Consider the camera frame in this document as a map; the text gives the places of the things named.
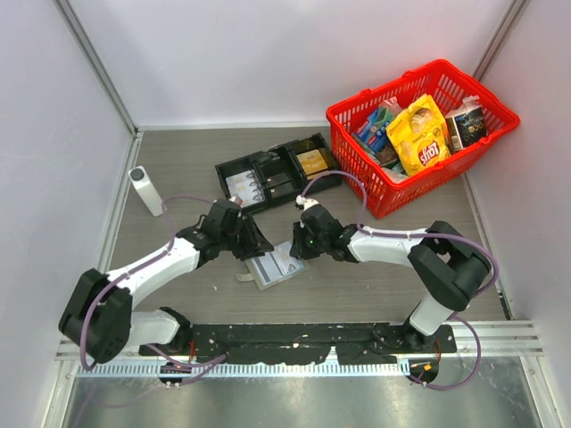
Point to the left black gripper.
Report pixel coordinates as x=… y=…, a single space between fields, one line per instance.
x=256 y=243

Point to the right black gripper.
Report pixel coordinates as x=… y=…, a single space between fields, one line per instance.
x=299 y=249

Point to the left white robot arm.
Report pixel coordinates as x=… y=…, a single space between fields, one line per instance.
x=101 y=316

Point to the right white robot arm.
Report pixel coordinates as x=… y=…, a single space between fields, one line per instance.
x=451 y=267

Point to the white cards stack in tray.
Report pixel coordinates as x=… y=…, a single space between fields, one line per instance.
x=246 y=186

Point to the black three-compartment card tray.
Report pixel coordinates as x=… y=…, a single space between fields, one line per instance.
x=280 y=158

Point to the black cards stack in tray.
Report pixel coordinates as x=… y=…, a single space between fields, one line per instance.
x=280 y=185

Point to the gold cards stack in tray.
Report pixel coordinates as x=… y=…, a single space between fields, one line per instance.
x=313 y=163

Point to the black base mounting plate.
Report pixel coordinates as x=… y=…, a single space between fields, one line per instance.
x=304 y=344

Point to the white cylindrical bottle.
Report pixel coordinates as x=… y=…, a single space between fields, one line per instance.
x=146 y=190

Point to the blue toothpaste box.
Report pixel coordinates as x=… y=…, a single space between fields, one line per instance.
x=370 y=137

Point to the red plastic shopping basket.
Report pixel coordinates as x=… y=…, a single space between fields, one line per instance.
x=448 y=86

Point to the green sponge pack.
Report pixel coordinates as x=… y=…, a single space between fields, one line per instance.
x=382 y=118

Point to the yellow Lays chips bag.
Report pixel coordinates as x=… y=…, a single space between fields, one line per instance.
x=420 y=136

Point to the black coffee package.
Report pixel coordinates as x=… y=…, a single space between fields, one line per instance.
x=466 y=127

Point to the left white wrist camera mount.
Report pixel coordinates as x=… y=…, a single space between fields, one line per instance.
x=236 y=201

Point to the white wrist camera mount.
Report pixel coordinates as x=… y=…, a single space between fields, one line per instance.
x=236 y=201
x=303 y=203

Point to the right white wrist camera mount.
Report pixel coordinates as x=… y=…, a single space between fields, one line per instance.
x=303 y=203

